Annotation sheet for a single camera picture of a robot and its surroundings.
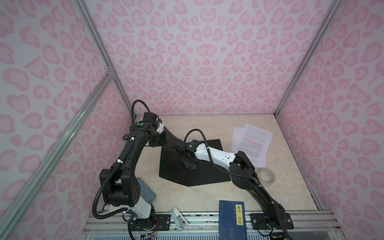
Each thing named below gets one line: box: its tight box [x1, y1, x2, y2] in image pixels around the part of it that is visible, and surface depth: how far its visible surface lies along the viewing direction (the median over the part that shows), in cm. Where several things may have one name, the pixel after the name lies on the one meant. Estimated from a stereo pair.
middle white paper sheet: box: [231, 127, 245, 154], surface depth 106 cm
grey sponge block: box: [137, 177, 157, 204], surface depth 82 cm
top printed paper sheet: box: [238, 123, 274, 164], surface depth 106 cm
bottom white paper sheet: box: [231, 127, 240, 153], surface depth 106 cm
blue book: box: [218, 200, 248, 240], surface depth 74 cm
